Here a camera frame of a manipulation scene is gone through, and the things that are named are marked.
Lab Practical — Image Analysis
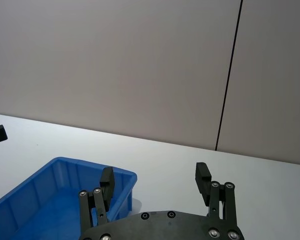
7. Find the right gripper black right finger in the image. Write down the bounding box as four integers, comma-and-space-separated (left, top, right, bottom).
195, 162, 239, 227

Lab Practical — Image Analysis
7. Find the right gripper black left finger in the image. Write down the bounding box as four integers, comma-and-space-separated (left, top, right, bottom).
78, 166, 115, 234

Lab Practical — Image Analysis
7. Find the blue plastic bin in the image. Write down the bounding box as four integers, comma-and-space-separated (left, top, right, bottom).
0, 156, 138, 240

